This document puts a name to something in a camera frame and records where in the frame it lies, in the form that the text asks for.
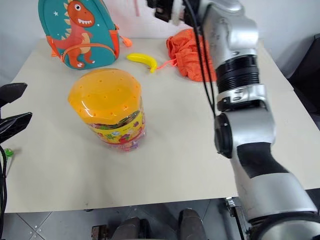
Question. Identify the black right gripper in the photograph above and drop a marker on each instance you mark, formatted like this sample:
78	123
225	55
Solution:
162	12

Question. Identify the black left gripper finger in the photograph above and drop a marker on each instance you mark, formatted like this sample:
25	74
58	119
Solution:
12	91
13	123

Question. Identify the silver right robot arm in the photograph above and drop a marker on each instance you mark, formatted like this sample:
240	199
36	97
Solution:
250	130

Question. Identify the orange perforated jar lid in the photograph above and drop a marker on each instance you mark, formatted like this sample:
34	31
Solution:
106	96

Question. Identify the clear printed lollipop jar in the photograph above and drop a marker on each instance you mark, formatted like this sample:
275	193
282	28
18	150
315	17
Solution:
120	135

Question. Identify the green lollipop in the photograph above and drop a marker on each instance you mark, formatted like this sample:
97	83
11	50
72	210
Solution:
8	152

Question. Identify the yellow toy banana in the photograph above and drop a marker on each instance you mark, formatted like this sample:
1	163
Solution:
143	60

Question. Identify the teal dinosaur backpack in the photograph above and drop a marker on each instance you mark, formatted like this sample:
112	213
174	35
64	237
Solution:
82	37

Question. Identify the dark rounded shape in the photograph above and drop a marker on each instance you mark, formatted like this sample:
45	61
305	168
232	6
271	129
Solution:
190	225

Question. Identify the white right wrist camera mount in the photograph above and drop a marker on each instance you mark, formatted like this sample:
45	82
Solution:
176	12

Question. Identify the brown metal floor bracket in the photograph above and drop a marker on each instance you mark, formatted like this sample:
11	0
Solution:
99	232

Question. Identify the metal table leg bracket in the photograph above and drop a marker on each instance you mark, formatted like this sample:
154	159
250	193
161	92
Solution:
232	207

